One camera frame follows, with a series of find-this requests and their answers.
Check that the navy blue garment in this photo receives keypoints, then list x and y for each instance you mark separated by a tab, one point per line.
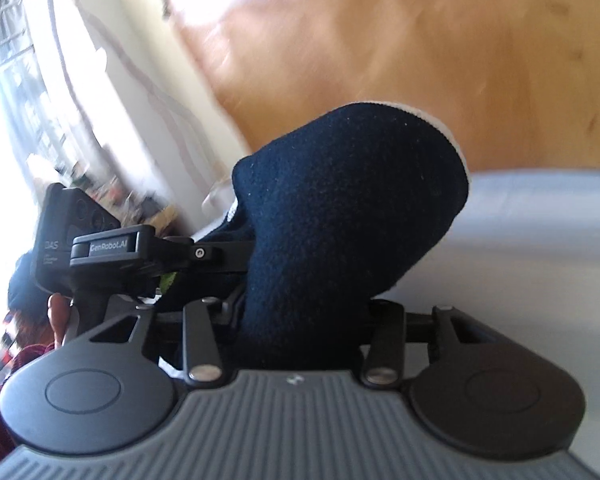
340	220

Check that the window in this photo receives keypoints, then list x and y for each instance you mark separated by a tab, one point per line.
15	85

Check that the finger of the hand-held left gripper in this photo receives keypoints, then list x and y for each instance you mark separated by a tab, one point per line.
200	254

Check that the person's left hand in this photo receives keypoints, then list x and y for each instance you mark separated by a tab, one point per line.
59	317

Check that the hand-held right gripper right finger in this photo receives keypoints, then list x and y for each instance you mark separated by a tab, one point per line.
385	340

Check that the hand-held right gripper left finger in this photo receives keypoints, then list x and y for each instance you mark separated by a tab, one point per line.
200	330

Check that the green garment with white trim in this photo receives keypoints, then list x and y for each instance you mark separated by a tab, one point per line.
167	282

